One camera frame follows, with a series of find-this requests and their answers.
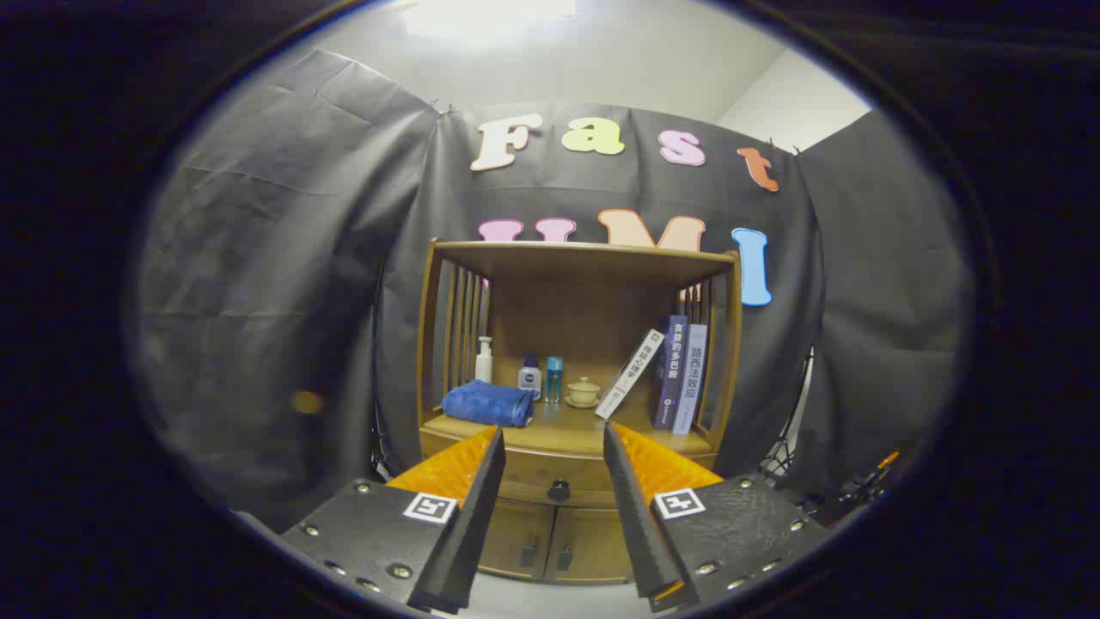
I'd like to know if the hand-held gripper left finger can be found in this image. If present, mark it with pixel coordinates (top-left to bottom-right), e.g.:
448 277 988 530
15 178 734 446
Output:
282 426 508 615

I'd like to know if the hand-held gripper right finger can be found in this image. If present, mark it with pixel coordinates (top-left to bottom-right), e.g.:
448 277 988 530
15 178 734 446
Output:
603 420 832 614

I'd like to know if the wooden countertop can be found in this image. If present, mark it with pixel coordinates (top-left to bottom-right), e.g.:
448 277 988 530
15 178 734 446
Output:
421 400 718 457

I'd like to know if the wooden drawer with black knob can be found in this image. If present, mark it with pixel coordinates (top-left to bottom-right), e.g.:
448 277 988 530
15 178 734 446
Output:
419 434 719 508

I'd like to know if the dark blue book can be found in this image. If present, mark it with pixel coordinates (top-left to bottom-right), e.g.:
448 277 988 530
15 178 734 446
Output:
651 315 689 431

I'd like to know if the black device with orange part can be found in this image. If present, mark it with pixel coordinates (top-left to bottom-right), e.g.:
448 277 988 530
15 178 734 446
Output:
846 450 901 504

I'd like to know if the blue folded towel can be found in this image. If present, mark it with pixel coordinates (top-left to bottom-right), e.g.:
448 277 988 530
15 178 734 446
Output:
440 380 535 428

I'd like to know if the pale lilac book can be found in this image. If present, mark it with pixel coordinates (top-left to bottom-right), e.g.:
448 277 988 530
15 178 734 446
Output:
671 323 709 436

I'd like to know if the white book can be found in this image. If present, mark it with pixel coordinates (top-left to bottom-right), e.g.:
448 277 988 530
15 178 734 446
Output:
595 328 665 420

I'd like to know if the wooden cabinet door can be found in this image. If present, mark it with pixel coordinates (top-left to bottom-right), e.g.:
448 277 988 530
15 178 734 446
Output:
546 507 635 585
477 499 558 579

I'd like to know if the wooden cabinet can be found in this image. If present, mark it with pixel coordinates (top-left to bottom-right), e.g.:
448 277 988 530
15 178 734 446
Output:
416 239 743 587

